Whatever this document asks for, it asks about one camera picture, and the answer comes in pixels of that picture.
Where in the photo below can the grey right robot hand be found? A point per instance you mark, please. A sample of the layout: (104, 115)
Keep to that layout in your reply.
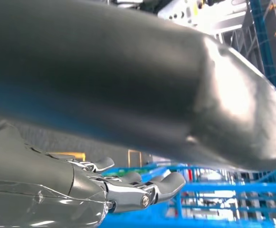
(104, 78)

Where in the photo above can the white metal structure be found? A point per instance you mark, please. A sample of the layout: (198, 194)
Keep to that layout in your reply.
(212, 15)

